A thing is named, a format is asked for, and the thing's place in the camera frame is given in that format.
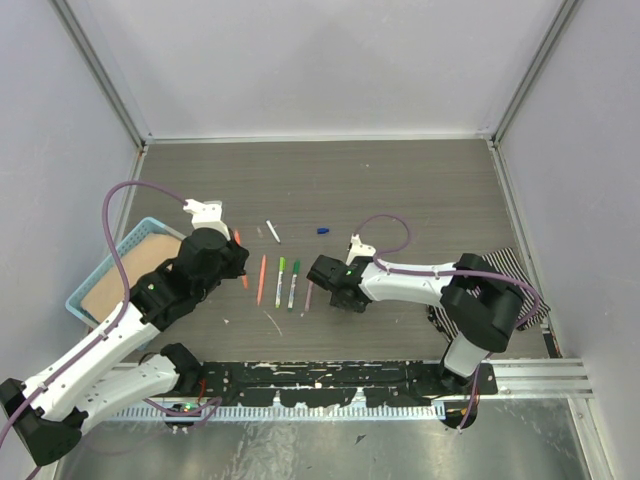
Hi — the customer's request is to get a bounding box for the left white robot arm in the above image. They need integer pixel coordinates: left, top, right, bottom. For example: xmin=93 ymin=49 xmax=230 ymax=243
xmin=1 ymin=228 xmax=249 ymax=467

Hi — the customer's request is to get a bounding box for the white marker lime end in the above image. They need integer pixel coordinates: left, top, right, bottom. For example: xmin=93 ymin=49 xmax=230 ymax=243
xmin=274 ymin=256 xmax=286 ymax=309

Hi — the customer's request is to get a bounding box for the striped black white cloth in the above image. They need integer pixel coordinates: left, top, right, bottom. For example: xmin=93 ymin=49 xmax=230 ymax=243
xmin=424 ymin=246 xmax=552 ymax=347

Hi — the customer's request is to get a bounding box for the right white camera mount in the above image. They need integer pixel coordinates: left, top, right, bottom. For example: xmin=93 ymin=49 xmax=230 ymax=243
xmin=345 ymin=233 xmax=376 ymax=265

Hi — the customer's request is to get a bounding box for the light blue plastic basket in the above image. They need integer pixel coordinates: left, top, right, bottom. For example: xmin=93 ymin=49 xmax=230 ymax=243
xmin=66 ymin=217 xmax=185 ymax=328

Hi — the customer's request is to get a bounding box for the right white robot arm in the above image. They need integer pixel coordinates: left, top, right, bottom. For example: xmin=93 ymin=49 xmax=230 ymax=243
xmin=307 ymin=253 xmax=540 ymax=395

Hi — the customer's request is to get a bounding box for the orange slim pen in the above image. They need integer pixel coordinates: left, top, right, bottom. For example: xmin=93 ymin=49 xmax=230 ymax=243
xmin=256 ymin=254 xmax=267 ymax=306

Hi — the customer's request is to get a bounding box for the orange white marker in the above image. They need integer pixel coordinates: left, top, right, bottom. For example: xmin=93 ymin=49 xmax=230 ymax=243
xmin=233 ymin=229 xmax=249 ymax=290

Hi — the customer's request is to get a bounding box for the white marker green end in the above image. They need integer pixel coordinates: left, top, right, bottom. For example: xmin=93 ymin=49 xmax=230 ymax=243
xmin=287 ymin=259 xmax=301 ymax=312

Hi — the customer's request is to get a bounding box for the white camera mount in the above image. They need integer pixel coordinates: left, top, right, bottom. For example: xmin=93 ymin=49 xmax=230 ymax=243
xmin=183 ymin=199 xmax=230 ymax=239
xmin=345 ymin=233 xmax=376 ymax=265

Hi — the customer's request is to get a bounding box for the white marker blue end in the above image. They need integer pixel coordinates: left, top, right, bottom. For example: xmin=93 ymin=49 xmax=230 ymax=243
xmin=265 ymin=219 xmax=281 ymax=244

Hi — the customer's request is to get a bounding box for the pink highlighter pen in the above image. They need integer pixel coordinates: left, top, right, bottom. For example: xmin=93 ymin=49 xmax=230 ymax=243
xmin=304 ymin=281 xmax=314 ymax=313

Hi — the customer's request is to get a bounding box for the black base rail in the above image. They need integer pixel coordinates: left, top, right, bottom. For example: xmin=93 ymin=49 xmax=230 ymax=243
xmin=160 ymin=361 xmax=472 ymax=408

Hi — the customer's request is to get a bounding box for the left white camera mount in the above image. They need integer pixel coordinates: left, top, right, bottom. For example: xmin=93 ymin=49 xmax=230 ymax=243
xmin=183 ymin=199 xmax=230 ymax=239

